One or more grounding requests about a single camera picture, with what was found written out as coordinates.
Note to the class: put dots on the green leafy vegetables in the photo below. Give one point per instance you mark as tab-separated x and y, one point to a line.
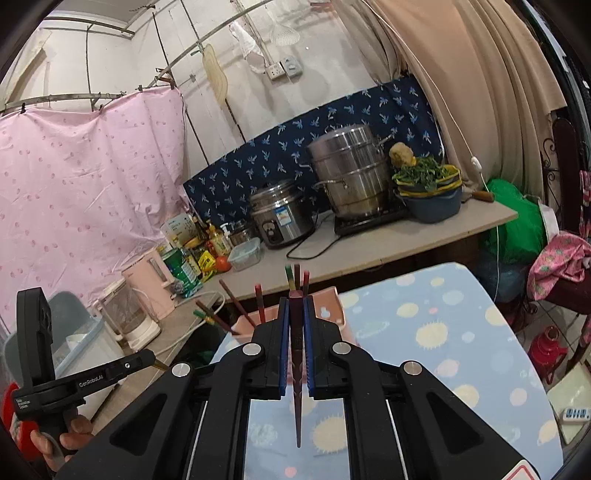
422	173

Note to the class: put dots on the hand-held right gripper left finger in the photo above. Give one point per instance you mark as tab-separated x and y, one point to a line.
284	350

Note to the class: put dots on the wall switch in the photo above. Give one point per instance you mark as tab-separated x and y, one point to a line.
292	67

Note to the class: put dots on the white plastic jug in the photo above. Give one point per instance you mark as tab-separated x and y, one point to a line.
178	230

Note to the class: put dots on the pink floral cloth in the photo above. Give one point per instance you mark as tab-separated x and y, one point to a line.
558	258

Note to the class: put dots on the tan loofah sponge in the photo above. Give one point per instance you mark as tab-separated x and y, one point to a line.
402	154

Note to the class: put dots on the white power strip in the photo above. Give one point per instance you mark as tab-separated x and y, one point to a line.
575	414

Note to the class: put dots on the large steel steamer pot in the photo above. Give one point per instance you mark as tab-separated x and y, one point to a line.
351	175

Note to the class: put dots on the red thermos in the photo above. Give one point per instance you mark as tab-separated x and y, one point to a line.
547	353

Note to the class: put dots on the blue patterned tablecloth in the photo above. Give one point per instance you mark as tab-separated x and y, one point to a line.
415	300

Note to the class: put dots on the yellow basin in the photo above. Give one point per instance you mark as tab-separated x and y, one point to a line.
455	182

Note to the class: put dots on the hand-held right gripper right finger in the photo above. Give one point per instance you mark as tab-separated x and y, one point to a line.
308	350

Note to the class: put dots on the wall socket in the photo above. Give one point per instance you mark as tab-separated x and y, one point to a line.
276	71

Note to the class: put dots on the white plastic skimmer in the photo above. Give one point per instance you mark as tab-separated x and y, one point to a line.
284	34

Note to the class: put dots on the person's left hand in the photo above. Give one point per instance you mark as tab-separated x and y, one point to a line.
74	441

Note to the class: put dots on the pink dotted curtain cloth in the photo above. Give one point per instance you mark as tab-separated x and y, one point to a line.
92	184

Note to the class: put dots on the black induction cooktop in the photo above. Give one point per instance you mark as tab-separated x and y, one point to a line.
369	224

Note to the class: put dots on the pink electric kettle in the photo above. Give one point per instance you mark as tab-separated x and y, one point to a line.
147	286

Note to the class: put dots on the blue basin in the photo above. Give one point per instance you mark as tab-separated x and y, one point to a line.
434	207

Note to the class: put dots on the gold flower spoon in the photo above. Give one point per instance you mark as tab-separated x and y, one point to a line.
162	365

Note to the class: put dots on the wooden counter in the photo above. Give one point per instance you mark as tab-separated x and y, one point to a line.
392	240

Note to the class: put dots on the hanging clear plastic bag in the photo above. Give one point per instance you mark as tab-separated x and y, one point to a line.
244	44

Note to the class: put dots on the maroon chopstick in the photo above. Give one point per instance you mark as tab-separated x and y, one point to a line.
298	277
235	304
298	415

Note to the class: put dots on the beige curtain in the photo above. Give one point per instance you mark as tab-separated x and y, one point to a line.
485	69

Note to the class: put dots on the dark brown chopstick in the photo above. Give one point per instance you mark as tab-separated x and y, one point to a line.
203	308

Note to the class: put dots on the white blender with clear jug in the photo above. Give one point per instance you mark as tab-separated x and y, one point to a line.
124	314

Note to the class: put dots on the metal curtain rod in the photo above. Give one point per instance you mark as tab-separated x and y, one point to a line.
60	98

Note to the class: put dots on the bright red chopstick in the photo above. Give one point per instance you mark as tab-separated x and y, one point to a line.
260	304

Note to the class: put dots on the steel rice cooker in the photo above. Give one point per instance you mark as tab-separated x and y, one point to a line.
281	217

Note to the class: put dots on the green can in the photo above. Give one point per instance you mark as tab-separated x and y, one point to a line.
180	272

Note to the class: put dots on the navy printed cloth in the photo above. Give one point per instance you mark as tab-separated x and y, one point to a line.
258	157

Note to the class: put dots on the clear lidded food container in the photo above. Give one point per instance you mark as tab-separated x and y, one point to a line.
244	256

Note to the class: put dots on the small steel pot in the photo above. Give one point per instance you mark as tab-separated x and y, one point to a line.
241	233

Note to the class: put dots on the green plastic bag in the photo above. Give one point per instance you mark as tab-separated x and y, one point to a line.
517	221

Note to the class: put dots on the red tomato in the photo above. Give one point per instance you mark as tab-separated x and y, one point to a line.
223	264

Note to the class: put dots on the green chopstick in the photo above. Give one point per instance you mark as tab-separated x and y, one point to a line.
287	272
199	315

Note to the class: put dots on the sauce bottle with yellow label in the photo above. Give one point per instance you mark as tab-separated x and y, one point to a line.
218	240

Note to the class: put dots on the white plastic tub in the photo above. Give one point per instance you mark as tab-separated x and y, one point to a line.
92	350

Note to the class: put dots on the pink perforated utensil basket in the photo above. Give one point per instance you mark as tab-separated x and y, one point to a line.
330	304

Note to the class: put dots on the straw hand fan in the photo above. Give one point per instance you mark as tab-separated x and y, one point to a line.
216	74

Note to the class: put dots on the yellow snack packet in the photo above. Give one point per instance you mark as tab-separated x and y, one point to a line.
206	265

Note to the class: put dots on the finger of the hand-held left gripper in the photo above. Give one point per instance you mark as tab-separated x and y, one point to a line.
143	357

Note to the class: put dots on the dark wooden chair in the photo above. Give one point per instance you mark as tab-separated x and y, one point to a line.
565	152

